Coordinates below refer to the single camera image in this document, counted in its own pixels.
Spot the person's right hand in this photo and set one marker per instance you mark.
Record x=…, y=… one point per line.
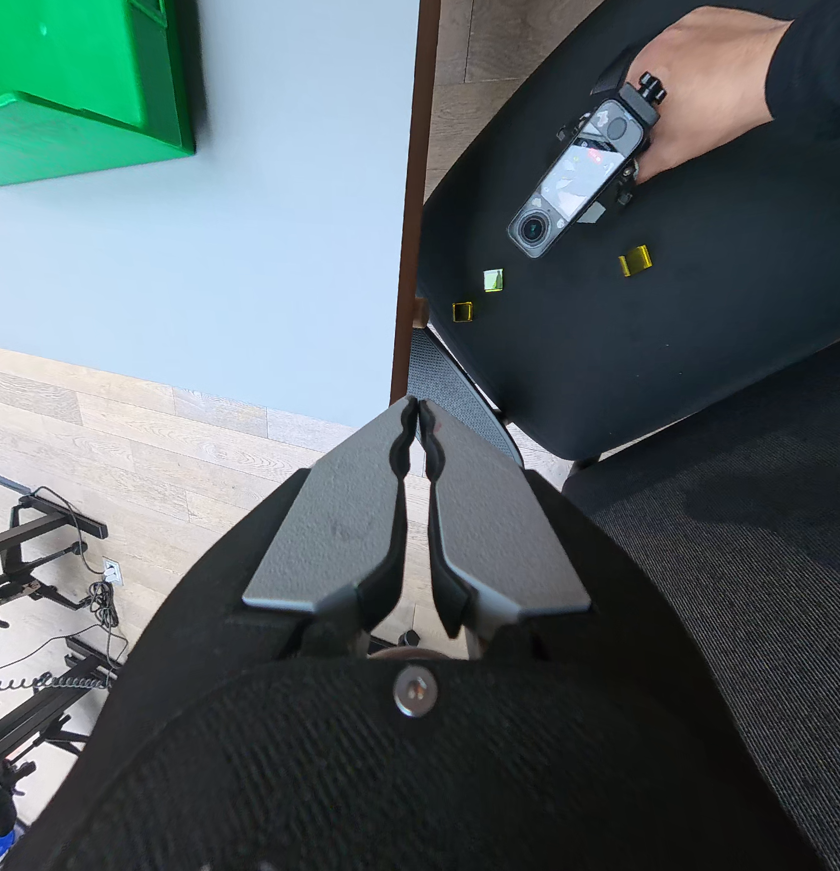
x=712, y=81

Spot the grey desk with brown edge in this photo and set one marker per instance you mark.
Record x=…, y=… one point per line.
x=291, y=204

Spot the white floor socket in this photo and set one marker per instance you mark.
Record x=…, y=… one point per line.
x=112, y=571

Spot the black metal bar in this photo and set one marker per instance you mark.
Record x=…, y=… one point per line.
x=63, y=518

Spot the green transparent cube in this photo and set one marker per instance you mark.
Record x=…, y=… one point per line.
x=493, y=280

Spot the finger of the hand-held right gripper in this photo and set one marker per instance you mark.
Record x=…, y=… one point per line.
x=591, y=213

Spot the green box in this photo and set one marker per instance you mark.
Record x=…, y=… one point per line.
x=86, y=88

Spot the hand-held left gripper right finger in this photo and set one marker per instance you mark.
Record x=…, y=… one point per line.
x=508, y=544

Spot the yellow transparent cube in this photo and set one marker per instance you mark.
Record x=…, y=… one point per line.
x=636, y=262
x=463, y=311

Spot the textured black chair armrest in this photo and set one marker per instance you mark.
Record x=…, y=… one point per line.
x=454, y=401

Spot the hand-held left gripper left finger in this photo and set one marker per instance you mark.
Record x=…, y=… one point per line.
x=331, y=537

